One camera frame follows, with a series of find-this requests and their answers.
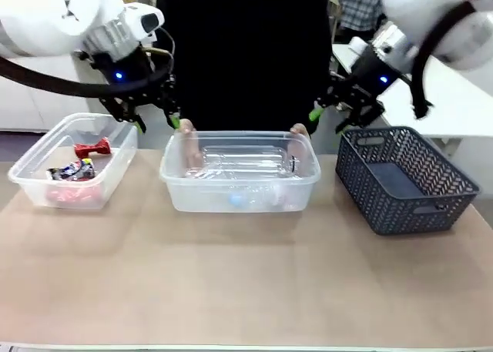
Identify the white side table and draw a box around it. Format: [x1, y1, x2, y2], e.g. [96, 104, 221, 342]
[330, 42, 493, 138]

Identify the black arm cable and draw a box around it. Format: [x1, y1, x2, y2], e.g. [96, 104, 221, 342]
[409, 0, 481, 121]
[0, 55, 176, 99]

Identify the dark grey woven basket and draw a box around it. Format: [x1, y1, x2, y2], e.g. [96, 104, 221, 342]
[334, 126, 482, 236]

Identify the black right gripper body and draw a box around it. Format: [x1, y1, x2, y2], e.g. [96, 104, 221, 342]
[337, 42, 404, 109]

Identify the pinkish red wrapper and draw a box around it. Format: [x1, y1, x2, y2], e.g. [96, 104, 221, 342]
[45, 185, 103, 207]

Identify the person's right hand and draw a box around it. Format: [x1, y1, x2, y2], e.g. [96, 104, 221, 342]
[177, 118, 202, 166]

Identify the multicolour snack wrapper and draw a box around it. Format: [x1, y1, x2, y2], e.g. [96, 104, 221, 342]
[46, 158, 96, 183]

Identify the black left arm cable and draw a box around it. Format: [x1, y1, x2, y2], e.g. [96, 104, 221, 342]
[0, 55, 176, 99]

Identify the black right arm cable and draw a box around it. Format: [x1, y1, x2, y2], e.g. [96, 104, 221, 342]
[409, 0, 481, 121]

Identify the small clear plastic bin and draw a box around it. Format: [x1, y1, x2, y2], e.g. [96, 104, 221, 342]
[7, 112, 139, 210]

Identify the large clear plastic bin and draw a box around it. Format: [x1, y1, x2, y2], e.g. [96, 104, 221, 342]
[159, 130, 323, 213]

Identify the person in black clothes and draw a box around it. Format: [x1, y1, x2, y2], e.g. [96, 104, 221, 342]
[156, 0, 334, 153]

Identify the clear bottle blue cap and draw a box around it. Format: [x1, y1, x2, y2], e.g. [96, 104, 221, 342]
[226, 184, 300, 212]

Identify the person's left hand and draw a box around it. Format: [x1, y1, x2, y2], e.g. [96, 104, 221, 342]
[288, 122, 310, 139]

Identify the clear crushed plastic bottle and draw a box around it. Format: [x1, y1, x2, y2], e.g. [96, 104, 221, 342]
[183, 144, 300, 180]

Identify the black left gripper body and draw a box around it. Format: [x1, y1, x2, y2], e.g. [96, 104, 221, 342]
[79, 45, 173, 119]

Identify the bystander in plaid shirt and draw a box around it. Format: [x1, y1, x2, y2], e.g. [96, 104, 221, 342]
[340, 0, 387, 32]

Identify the white cabinet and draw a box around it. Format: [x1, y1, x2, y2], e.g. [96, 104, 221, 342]
[0, 54, 90, 132]

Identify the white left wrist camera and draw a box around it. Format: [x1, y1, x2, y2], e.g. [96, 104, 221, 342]
[123, 4, 166, 45]

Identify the red shiny wrapper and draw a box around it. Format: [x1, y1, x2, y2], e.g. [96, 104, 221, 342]
[73, 136, 112, 157]

